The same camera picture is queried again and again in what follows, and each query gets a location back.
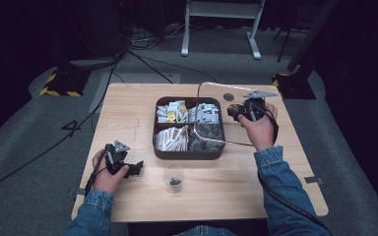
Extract long black floor cable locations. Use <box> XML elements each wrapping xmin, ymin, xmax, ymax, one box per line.
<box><xmin>0</xmin><ymin>53</ymin><xmax>124</xmax><ymax>199</ymax></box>

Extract tangle of floor cables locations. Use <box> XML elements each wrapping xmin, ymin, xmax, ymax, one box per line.
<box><xmin>129</xmin><ymin>22</ymin><xmax>191</xmax><ymax>51</ymax></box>

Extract black yellow striped stand base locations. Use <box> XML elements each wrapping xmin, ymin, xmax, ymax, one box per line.
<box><xmin>39</xmin><ymin>67</ymin><xmax>92</xmax><ymax>98</ymax></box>
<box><xmin>272</xmin><ymin>72</ymin><xmax>317</xmax><ymax>100</ymax></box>

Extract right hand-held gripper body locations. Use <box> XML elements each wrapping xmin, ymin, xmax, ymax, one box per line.
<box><xmin>239</xmin><ymin>89</ymin><xmax>280</xmax><ymax>123</ymax></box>

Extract dark tea bag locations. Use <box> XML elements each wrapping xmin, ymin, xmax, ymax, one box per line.
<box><xmin>168</xmin><ymin>176</ymin><xmax>183</xmax><ymax>188</ymax></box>

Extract pile of white stick packets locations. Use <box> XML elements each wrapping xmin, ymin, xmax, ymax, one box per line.
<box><xmin>155</xmin><ymin>125</ymin><xmax>190</xmax><ymax>152</ymax></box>

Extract left hand-held gripper cable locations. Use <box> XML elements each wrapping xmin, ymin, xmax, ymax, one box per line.
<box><xmin>84</xmin><ymin>148</ymin><xmax>112</xmax><ymax>198</ymax></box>

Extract grey slanted pole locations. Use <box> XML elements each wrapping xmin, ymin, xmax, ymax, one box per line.
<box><xmin>285</xmin><ymin>0</ymin><xmax>342</xmax><ymax>73</ymax></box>

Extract person's left hand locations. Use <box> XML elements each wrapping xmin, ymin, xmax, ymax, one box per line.
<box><xmin>92</xmin><ymin>148</ymin><xmax>130</xmax><ymax>195</ymax></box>

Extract right hand-held gripper cable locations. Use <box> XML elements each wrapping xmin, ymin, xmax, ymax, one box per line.
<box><xmin>257</xmin><ymin>104</ymin><xmax>335</xmax><ymax>236</ymax></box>

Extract grey tape piece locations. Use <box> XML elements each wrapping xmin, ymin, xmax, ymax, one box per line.
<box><xmin>304</xmin><ymin>176</ymin><xmax>325</xmax><ymax>185</ymax></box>
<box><xmin>67</xmin><ymin>187</ymin><xmax>88</xmax><ymax>199</ymax></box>

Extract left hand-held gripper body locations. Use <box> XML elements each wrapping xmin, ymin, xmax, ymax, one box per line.
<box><xmin>104</xmin><ymin>140</ymin><xmax>132</xmax><ymax>175</ymax></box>

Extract black tripod legs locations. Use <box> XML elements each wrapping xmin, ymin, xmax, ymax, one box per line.
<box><xmin>273</xmin><ymin>27</ymin><xmax>310</xmax><ymax>63</ymax></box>

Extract pile of white yellow packets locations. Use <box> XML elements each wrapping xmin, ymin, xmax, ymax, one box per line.
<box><xmin>157</xmin><ymin>100</ymin><xmax>189</xmax><ymax>124</ymax></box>

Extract person's right hand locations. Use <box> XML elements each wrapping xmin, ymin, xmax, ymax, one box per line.
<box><xmin>237</xmin><ymin>102</ymin><xmax>279</xmax><ymax>152</ymax></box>

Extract thin black floor cable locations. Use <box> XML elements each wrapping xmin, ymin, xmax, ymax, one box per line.
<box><xmin>126</xmin><ymin>48</ymin><xmax>220</xmax><ymax>85</ymax></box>

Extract pile of white red-print packets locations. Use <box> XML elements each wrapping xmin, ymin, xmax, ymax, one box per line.
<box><xmin>188</xmin><ymin>102</ymin><xmax>221</xmax><ymax>125</ymax></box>

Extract hand-held gripper cable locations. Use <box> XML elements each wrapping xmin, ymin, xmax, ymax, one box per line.
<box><xmin>257</xmin><ymin>104</ymin><xmax>335</xmax><ymax>236</ymax></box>
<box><xmin>84</xmin><ymin>148</ymin><xmax>112</xmax><ymax>198</ymax></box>

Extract white desk frame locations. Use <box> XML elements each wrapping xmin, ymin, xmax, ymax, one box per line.
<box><xmin>180</xmin><ymin>0</ymin><xmax>267</xmax><ymax>61</ymax></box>

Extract brown divided box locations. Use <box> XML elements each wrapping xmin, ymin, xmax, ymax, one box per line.
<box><xmin>152</xmin><ymin>95</ymin><xmax>226</xmax><ymax>161</ymax></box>

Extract clear plastic cup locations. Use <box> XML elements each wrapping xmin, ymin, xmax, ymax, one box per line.
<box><xmin>161</xmin><ymin>163</ymin><xmax>186</xmax><ymax>195</ymax></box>

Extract person's jeans legs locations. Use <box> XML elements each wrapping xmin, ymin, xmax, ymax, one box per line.
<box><xmin>175</xmin><ymin>224</ymin><xmax>239</xmax><ymax>236</ymax></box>

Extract pile of dark tea bags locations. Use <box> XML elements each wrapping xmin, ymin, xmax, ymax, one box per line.
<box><xmin>188</xmin><ymin>122</ymin><xmax>225</xmax><ymax>152</ymax></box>

